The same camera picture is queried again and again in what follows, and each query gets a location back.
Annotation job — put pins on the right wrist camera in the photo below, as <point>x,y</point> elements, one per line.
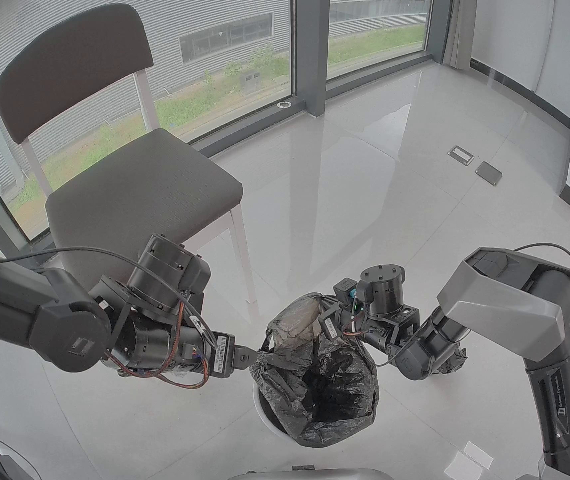
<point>345,288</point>

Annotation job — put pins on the crumpled black plastic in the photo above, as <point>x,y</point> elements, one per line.
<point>457,359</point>

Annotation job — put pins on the white curtain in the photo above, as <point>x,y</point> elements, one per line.
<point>460,18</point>

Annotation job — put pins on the brown chair with white legs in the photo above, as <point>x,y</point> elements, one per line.
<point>140,193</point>

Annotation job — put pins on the black plastic bag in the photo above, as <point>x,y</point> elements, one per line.
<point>335,368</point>

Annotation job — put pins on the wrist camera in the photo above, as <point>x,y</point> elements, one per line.
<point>345,288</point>
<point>199,273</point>

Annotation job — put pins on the window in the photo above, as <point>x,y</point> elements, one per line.
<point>310,43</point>

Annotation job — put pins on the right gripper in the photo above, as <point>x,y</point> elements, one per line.
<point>350,324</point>

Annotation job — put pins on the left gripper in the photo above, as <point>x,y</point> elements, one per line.
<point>165,348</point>

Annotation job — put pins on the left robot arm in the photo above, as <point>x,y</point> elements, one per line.
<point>25,303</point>

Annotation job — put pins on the white trash bin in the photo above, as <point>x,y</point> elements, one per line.
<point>259,407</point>

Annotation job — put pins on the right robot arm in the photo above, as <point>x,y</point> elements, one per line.
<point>505,298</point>

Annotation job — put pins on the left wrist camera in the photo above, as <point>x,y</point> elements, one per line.
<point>199,273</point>

